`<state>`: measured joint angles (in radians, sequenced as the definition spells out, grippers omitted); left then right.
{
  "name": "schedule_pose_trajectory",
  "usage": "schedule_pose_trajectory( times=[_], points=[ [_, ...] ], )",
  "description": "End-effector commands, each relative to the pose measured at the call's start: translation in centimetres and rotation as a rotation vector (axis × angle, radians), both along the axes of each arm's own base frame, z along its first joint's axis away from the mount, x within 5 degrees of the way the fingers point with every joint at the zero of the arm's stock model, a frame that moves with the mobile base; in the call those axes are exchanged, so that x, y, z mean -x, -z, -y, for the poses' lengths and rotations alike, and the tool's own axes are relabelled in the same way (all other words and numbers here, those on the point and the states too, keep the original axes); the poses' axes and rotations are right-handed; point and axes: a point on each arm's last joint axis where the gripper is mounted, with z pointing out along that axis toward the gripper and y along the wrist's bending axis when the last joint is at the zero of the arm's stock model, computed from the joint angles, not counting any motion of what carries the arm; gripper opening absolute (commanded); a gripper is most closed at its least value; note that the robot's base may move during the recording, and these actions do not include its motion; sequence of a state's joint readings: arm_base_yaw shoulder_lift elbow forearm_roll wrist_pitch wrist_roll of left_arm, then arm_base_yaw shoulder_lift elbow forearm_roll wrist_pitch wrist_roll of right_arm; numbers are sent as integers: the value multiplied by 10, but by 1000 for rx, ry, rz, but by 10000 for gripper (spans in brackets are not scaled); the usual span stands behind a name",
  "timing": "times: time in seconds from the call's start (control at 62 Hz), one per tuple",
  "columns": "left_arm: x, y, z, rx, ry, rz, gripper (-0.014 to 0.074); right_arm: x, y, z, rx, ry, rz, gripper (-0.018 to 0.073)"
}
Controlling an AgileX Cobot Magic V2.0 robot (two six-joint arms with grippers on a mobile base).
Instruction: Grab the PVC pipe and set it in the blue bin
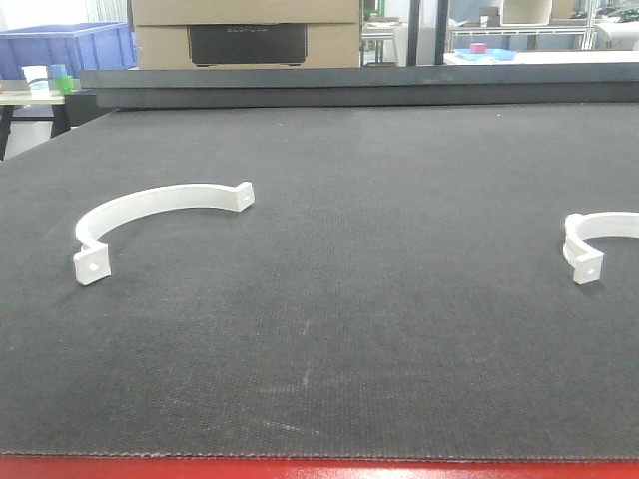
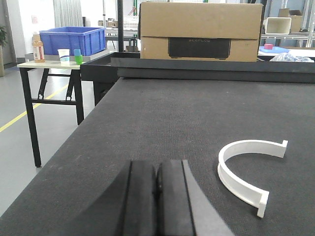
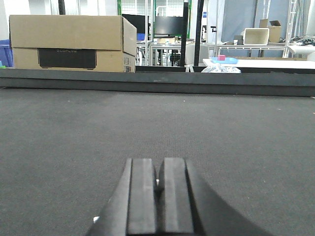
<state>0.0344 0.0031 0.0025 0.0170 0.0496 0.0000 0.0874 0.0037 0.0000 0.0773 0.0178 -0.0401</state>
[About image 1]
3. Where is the blue crate on side table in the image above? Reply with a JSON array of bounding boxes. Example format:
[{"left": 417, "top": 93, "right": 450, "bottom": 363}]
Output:
[{"left": 1, "top": 22, "right": 138, "bottom": 80}]

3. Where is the dark woven table mat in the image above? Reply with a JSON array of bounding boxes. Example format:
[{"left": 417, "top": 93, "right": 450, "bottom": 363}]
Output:
[{"left": 1, "top": 104, "right": 638, "bottom": 460}]

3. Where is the lower cardboard box black panel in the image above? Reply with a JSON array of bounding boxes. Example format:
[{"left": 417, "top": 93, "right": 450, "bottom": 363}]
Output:
[{"left": 136, "top": 23, "right": 360, "bottom": 70}]

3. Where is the upper cardboard box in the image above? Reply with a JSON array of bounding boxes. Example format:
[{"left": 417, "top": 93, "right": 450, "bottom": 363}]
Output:
[{"left": 132, "top": 0, "right": 360, "bottom": 26}]

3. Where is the white PVC pipe clamp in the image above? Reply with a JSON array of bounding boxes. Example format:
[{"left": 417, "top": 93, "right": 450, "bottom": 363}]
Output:
[
  {"left": 73, "top": 182, "right": 255, "bottom": 285},
  {"left": 562, "top": 212, "right": 638, "bottom": 285}
]

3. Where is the blue tray with pink roll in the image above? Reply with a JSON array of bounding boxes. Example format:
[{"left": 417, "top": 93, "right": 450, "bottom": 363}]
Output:
[{"left": 453, "top": 43, "right": 516, "bottom": 63}]

